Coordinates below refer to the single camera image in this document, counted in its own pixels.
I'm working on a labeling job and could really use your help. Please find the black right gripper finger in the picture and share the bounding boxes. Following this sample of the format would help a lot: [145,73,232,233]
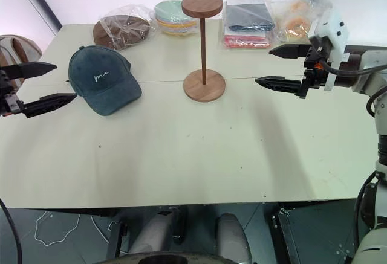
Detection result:
[268,43,311,60]
[255,76,304,97]

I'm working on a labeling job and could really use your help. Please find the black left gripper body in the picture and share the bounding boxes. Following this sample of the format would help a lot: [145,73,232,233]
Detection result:
[0,69,25,117]

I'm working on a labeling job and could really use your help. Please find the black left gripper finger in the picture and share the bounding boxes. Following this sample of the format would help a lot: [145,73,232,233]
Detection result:
[0,61,58,80]
[17,92,79,119]

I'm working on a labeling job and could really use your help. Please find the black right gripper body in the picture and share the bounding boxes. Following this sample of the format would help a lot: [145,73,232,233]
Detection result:
[296,43,333,100]

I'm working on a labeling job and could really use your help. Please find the wooden hat stand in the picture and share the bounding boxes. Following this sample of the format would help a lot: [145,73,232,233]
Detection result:
[181,0,227,103]

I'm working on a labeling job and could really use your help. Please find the bagged brown round items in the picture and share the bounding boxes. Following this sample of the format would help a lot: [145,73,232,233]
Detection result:
[93,4,158,52]

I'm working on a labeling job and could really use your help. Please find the beige and brown backpack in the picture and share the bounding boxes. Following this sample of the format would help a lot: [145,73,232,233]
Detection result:
[0,34,44,95]

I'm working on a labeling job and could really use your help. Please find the bagged orange round items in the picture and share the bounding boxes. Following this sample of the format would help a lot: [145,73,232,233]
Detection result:
[271,0,334,43]

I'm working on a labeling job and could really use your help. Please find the bagged folded cloths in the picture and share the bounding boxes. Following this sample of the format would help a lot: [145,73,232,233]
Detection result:
[221,0,276,51]

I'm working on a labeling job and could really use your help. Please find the blue-green baseball cap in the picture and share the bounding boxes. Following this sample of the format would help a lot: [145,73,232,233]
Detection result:
[68,45,143,117]

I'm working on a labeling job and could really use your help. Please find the bagged stack of pastel plates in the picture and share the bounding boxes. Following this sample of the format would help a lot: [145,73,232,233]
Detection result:
[154,0,212,37]

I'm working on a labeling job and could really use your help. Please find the grey right robot leg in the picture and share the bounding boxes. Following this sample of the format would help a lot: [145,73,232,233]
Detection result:
[215,212,252,262]

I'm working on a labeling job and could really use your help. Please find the grey robot leg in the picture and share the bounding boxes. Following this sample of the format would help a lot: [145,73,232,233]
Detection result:
[215,212,252,262]
[128,205,189,256]

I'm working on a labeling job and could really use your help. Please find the grey left robot leg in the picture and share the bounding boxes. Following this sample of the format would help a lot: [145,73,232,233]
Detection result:
[128,205,189,256]

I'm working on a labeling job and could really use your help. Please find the dark rounded robot waist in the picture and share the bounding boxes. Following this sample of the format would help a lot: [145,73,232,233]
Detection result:
[104,252,246,264]

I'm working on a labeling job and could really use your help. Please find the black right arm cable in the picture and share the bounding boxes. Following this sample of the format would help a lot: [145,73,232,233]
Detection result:
[319,59,387,78]

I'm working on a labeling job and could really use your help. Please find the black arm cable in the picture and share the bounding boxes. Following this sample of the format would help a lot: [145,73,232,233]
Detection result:
[319,59,387,78]
[0,198,22,264]

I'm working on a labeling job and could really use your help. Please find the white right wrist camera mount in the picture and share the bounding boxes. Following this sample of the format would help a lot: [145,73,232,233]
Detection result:
[308,8,352,92]

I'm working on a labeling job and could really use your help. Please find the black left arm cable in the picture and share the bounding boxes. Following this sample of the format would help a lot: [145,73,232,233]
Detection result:
[0,198,22,264]

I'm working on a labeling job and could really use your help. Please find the white floor cable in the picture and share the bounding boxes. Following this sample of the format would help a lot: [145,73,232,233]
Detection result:
[34,210,83,250]

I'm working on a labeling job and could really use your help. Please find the black table leg bracket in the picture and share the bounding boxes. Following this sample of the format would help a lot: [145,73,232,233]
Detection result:
[270,205,301,264]
[106,221,128,259]

